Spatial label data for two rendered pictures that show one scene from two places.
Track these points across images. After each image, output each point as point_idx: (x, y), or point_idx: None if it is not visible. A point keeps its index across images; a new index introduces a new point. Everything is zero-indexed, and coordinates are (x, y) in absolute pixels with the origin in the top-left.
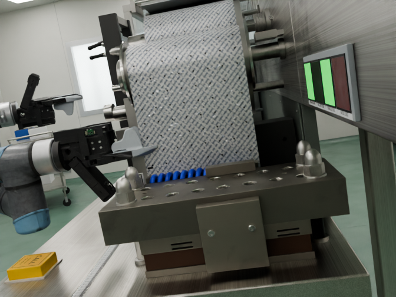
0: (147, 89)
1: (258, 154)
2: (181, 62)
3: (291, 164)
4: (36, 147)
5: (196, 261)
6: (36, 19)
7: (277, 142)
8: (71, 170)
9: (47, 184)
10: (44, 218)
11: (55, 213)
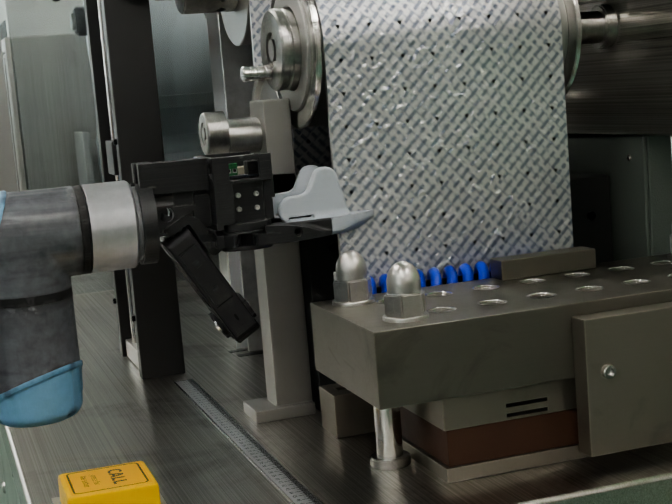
0: (362, 81)
1: (572, 239)
2: (439, 29)
3: (659, 258)
4: (97, 199)
5: (549, 442)
6: None
7: (576, 222)
8: None
9: None
10: (81, 385)
11: None
